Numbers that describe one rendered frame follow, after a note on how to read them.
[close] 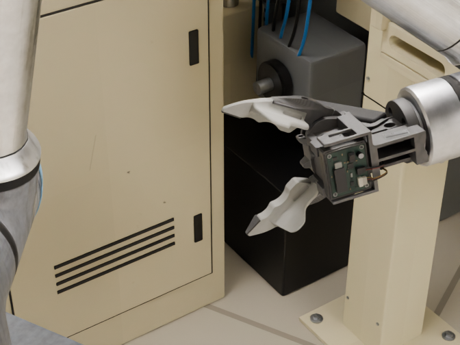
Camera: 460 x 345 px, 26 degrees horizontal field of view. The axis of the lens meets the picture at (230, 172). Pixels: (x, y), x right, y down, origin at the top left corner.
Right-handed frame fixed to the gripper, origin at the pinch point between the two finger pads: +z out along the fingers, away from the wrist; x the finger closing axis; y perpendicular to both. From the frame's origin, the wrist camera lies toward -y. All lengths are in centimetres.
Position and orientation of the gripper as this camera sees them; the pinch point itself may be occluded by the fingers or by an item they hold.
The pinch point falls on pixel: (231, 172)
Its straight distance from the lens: 107.3
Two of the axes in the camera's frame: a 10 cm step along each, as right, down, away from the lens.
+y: 2.7, 3.8, -8.9
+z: -9.5, 2.7, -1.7
